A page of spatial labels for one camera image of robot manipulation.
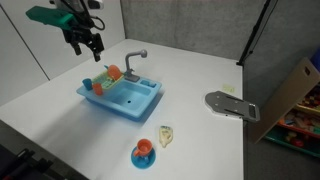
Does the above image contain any black equipment stand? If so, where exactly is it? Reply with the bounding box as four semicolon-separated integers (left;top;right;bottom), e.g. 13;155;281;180
0;143;84;180

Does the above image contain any blue saucer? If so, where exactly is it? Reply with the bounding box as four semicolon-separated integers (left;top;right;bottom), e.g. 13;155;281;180
130;145;157;170

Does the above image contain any orange toy plate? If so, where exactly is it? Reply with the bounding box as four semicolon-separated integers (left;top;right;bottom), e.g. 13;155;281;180
107;64;122;81

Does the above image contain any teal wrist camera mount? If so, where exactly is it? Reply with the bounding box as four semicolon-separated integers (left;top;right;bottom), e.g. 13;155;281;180
25;5;80;32

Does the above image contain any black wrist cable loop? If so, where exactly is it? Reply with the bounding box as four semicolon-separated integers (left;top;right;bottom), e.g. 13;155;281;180
89;15;106;32

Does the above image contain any toy storage shelf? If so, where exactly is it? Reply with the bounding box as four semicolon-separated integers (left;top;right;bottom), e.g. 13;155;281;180
250;46;320;158

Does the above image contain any pale yellow food piece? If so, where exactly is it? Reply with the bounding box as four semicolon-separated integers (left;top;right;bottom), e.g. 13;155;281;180
157;125;175;149

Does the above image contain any light blue toy sink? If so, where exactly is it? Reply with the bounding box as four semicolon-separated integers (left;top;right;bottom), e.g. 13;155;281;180
76;74;163;123

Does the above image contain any grey metal mounting plate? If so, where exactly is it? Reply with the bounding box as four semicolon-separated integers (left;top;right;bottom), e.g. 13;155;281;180
204;90;261;123

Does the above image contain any yellow green dish rack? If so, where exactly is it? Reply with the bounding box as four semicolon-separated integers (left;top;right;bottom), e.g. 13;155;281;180
91;70;125;90

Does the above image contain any black tripod pole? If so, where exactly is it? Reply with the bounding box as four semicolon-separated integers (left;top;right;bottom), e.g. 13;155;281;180
236;0;273;67

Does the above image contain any blue plastic cup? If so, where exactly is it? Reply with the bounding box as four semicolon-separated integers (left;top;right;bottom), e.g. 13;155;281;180
82;77;94;92

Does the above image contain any orange teacup with handle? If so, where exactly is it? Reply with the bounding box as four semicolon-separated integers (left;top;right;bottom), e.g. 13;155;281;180
134;138;154;158

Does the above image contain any pale yellow sticky note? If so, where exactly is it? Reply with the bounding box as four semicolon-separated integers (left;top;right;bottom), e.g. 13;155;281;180
222;83;236;94

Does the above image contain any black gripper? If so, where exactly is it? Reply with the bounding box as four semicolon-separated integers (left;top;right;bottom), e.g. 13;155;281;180
63;19;104;63

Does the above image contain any grey toy faucet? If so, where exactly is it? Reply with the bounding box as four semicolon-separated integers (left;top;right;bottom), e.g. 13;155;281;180
123;49;148;83

